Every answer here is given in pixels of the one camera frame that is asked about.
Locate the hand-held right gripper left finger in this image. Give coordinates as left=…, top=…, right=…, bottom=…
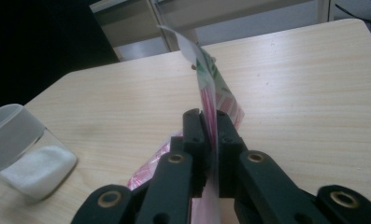
left=170, top=107, right=212, bottom=199

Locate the clear jar with white lid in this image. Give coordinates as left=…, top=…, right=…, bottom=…
left=0, top=96, right=78, bottom=202

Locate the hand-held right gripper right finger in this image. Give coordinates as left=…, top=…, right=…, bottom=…
left=216, top=109, right=249, bottom=199

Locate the light wooden shelf unit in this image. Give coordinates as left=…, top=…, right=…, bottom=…
left=89, top=0, right=331, bottom=62

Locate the pink and white plastic bag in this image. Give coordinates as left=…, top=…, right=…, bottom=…
left=126, top=23, right=246, bottom=224

